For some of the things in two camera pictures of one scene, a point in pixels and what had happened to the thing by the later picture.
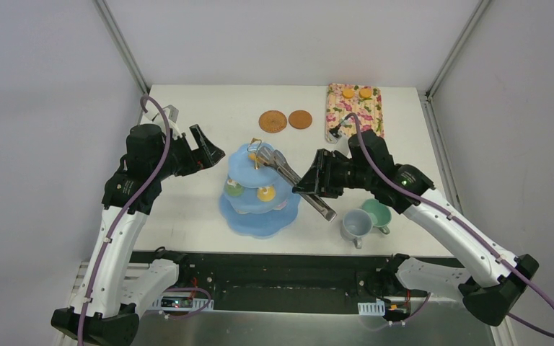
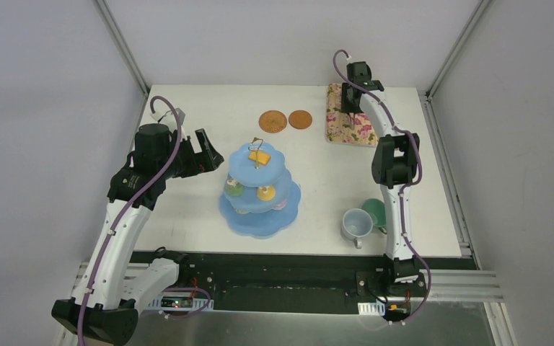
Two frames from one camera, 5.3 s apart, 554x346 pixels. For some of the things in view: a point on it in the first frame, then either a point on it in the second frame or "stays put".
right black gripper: x=325 y=173 → x=349 y=107
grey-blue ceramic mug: x=355 y=224 stays put
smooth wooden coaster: x=300 y=119 stays put
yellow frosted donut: x=266 y=194 stays put
